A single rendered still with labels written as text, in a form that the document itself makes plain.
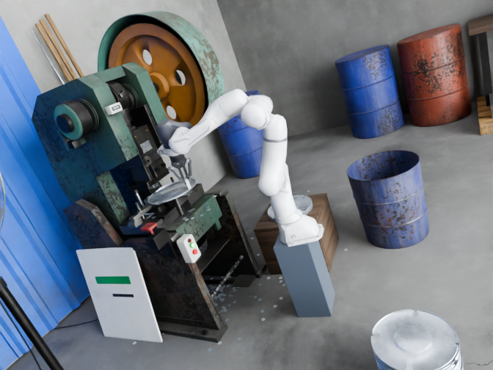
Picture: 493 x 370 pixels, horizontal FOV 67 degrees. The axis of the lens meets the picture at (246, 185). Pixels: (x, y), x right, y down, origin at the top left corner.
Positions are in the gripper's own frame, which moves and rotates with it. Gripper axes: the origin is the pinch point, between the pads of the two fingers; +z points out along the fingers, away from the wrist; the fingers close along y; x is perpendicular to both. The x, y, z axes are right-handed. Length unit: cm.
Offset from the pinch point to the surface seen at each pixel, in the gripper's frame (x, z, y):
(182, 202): 1.5, 12.1, -6.8
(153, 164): 13.1, -10.9, -12.5
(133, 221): 0.3, 9.1, -34.7
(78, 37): 193, -47, -28
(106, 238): 13, 23, -54
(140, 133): 23.2, -26.2, -12.0
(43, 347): -41, 23, -90
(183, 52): 39, -54, 27
